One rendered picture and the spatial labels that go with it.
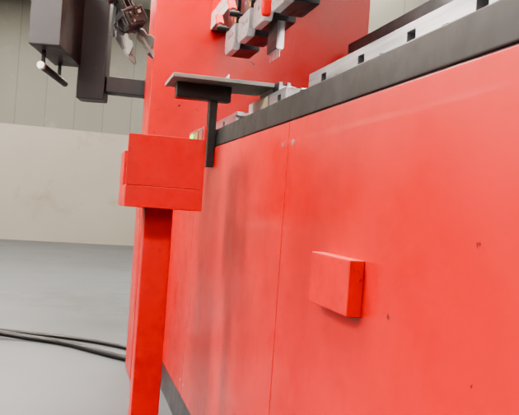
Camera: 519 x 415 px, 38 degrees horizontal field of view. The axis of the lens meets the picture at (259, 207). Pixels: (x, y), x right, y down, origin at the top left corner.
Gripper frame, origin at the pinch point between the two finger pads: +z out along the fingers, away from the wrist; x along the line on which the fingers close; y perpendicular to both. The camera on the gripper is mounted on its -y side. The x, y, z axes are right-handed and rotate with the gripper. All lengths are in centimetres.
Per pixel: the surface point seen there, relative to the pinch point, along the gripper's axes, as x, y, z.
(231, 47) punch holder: 28.3, 5.6, 6.2
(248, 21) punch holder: 22.4, 27.0, 4.8
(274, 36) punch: 16.2, 43.6, 14.4
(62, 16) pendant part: 10, -64, -38
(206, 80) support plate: -7.5, 41.1, 19.1
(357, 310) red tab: -56, 129, 65
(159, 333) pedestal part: -50, 51, 69
